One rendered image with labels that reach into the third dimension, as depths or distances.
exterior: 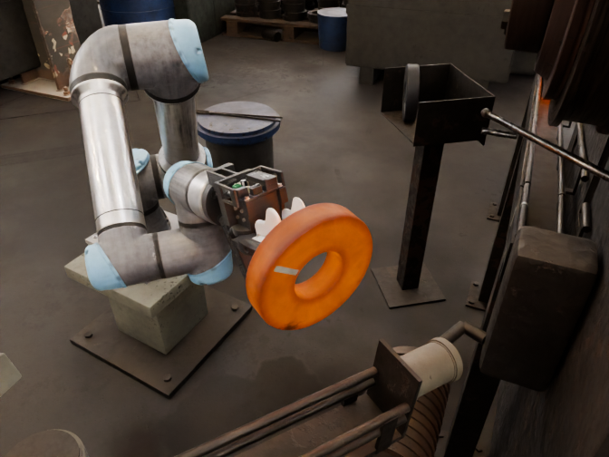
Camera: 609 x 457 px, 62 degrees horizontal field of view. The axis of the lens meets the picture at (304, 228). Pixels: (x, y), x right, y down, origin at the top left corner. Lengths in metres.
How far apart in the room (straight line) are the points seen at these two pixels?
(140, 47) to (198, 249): 0.38
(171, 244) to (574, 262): 0.56
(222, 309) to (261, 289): 1.16
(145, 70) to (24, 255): 1.32
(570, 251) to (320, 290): 0.33
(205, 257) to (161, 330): 0.73
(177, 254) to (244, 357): 0.81
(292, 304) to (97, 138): 0.48
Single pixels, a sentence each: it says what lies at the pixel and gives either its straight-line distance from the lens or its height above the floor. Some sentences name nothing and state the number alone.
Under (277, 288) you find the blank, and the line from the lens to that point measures 0.54.
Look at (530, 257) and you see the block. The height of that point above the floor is 0.80.
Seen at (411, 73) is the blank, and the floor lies 0.74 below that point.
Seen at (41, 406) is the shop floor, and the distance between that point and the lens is 1.62.
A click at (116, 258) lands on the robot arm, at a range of 0.81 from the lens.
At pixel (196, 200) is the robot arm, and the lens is 0.72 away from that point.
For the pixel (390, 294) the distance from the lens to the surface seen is 1.75.
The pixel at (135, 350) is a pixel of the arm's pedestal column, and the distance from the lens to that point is 1.63.
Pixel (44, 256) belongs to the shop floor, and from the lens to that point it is 2.13.
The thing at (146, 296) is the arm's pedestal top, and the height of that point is 0.30.
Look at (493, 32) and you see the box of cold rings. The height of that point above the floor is 0.40.
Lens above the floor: 1.20
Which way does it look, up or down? 36 degrees down
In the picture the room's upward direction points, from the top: straight up
